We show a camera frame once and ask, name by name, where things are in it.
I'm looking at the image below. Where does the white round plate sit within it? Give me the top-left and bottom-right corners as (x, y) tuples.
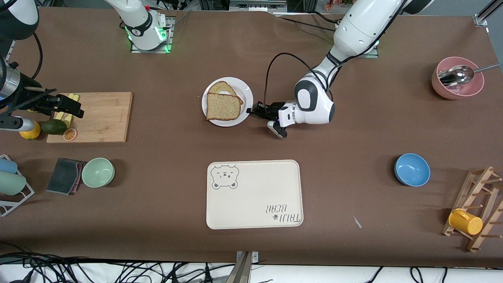
(202, 77), (254, 127)

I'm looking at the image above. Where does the plain brown bread slice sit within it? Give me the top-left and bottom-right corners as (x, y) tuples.
(206, 93), (244, 121)

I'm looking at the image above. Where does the dark green avocado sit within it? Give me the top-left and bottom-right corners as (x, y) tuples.
(41, 119), (68, 135)

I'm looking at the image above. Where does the wooden cutting board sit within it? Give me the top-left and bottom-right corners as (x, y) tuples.
(46, 92), (133, 143)

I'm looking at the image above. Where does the lemon lower left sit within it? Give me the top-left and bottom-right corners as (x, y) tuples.
(19, 121), (41, 140)

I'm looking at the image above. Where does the bread slice under egg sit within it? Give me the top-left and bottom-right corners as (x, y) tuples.
(207, 81), (239, 97)

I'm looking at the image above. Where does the dark grey folded cloth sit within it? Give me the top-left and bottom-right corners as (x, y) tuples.
(46, 158), (85, 196)

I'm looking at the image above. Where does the pale green bowl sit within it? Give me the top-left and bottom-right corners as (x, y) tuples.
(81, 158), (116, 188)

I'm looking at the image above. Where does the light blue cup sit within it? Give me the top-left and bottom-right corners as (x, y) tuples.
(0, 158), (18, 174)

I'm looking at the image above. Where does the cream bear print tray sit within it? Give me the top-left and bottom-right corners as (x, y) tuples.
(206, 160), (304, 230)

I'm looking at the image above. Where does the pale green cup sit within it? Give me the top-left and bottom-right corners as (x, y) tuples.
(0, 171), (27, 196)

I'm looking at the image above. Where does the blue bowl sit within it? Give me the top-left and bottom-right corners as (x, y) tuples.
(394, 153), (431, 187)

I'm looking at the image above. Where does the pink bowl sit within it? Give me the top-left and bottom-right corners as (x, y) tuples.
(431, 57), (485, 100)

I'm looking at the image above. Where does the metal ladle spoon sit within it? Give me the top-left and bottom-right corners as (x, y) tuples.
(438, 63), (501, 87)

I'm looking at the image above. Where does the wooden mug rack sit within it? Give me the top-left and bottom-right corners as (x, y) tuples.
(441, 166), (503, 253)

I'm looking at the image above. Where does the yellow mug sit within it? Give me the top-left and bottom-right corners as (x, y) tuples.
(448, 208), (483, 236)

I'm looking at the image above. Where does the aluminium corner profile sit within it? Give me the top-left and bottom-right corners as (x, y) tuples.
(473, 0), (503, 27)

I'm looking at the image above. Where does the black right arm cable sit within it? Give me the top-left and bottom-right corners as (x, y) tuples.
(33, 32), (43, 79)

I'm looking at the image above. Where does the black cable on table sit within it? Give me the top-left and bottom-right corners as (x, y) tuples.
(275, 13), (338, 33)

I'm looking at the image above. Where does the white wire rack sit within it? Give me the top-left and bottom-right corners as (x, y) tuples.
(0, 154), (35, 217)

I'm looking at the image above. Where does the grey metal frame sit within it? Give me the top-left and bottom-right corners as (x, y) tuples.
(229, 0), (288, 13)

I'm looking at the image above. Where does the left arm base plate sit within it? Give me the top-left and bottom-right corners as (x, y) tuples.
(356, 39), (380, 59)

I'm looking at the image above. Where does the metal table clamp bracket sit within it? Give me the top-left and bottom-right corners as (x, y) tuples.
(224, 251), (259, 283)

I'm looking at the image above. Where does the black floor cable bundle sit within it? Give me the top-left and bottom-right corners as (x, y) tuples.
(0, 252), (236, 283)

